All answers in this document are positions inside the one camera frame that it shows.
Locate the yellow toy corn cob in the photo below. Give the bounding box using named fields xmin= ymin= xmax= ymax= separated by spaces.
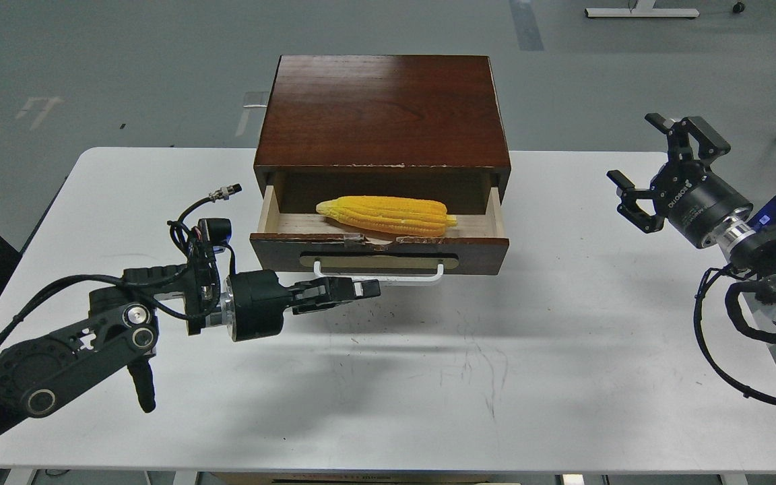
xmin=315 ymin=195 xmax=458 ymax=237

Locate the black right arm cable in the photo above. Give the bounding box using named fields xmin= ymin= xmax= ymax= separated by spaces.
xmin=692 ymin=266 xmax=776 ymax=411

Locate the dark wooden cabinet box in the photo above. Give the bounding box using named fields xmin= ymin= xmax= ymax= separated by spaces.
xmin=253 ymin=55 xmax=511 ymax=196

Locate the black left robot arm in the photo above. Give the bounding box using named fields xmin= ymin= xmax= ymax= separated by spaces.
xmin=0 ymin=184 xmax=380 ymax=436

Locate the wooden drawer with white handle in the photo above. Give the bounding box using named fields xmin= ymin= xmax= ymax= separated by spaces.
xmin=250 ymin=185 xmax=509 ymax=279

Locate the white stand base with casters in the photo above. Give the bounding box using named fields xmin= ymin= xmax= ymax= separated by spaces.
xmin=585 ymin=0 xmax=746 ymax=20

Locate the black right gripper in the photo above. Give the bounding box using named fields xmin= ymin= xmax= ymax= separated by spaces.
xmin=606 ymin=112 xmax=754 ymax=249

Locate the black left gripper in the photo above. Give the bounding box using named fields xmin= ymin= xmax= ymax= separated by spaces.
xmin=226 ymin=269 xmax=381 ymax=343

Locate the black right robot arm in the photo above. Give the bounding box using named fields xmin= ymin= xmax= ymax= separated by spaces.
xmin=607 ymin=113 xmax=776 ymax=344

